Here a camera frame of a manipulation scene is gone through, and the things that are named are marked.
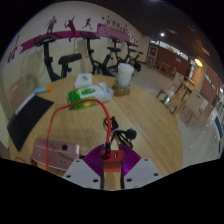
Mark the red charger block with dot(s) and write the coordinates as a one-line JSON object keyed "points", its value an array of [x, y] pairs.
{"points": [[112, 165]]}

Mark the green wet wipes pack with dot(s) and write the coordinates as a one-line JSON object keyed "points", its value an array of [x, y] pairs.
{"points": [[86, 96]]}

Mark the wooden coaster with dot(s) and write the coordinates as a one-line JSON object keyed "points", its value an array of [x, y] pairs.
{"points": [[120, 91]]}

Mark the blue and orange marker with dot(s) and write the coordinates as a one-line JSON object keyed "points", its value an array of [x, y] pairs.
{"points": [[42, 89]]}

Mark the pink power strip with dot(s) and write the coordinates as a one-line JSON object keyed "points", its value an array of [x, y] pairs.
{"points": [[56, 151]]}

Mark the small white box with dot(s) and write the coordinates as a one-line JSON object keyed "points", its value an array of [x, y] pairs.
{"points": [[83, 80]]}

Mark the round glowing wall lamp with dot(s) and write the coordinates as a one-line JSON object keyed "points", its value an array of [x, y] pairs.
{"points": [[198, 62]]}

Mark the black exercise bike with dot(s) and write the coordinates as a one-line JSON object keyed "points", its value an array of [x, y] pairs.
{"points": [[115, 50], [48, 63], [135, 61], [91, 53]]}

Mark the light wooden chair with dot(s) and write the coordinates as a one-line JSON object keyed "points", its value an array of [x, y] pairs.
{"points": [[18, 93]]}

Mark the round ceiling light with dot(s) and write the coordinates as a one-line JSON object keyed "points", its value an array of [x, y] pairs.
{"points": [[162, 34]]}

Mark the black mouse pad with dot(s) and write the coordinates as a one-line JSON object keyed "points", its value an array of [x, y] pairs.
{"points": [[28, 116]]}

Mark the group of tables and chairs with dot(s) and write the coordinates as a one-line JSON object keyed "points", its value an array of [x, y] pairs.
{"points": [[190, 103]]}

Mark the white cup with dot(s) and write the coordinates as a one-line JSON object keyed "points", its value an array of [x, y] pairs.
{"points": [[125, 75]]}

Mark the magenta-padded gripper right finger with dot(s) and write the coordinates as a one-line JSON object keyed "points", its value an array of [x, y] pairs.
{"points": [[145, 171]]}

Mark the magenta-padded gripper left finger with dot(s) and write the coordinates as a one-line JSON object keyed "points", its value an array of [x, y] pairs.
{"points": [[78, 173]]}

